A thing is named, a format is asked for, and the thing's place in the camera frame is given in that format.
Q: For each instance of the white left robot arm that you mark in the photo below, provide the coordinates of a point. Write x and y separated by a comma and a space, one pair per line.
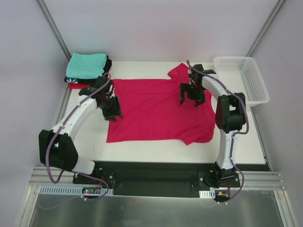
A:
56, 146

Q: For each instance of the white cable duct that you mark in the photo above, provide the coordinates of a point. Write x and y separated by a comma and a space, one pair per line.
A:
210, 194
75, 190

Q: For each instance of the aluminium corner post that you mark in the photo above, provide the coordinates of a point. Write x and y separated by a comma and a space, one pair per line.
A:
54, 29
267, 24

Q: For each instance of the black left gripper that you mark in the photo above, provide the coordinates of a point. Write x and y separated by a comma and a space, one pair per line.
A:
111, 110

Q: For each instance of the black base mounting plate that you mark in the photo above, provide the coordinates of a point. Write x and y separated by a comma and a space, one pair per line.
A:
181, 180

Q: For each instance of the left white cable duct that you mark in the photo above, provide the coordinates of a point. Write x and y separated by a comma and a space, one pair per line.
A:
75, 190

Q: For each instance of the teal folded t shirt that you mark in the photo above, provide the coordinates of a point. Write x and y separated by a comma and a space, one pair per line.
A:
86, 66

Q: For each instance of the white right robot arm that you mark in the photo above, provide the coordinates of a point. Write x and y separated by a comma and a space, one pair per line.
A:
230, 118

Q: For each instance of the pink t shirt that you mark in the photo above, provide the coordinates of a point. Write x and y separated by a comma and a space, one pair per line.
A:
152, 110

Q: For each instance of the aluminium frame rail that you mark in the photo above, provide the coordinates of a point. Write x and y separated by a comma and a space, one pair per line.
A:
253, 180

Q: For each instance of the white plastic laundry basket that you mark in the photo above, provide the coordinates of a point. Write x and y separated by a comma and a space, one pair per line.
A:
241, 74

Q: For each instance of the right aluminium corner post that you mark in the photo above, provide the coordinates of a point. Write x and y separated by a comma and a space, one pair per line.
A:
267, 24

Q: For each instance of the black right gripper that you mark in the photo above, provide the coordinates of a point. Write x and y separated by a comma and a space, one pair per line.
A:
192, 94

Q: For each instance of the right white cable duct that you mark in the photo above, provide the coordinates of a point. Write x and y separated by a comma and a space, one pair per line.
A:
210, 194

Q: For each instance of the left aluminium corner post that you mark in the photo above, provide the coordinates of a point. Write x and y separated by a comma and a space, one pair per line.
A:
54, 29

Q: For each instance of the red folded t shirt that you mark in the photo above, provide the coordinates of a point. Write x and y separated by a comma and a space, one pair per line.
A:
77, 86

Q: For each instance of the black folded t shirt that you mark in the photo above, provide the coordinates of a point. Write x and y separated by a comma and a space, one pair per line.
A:
90, 81

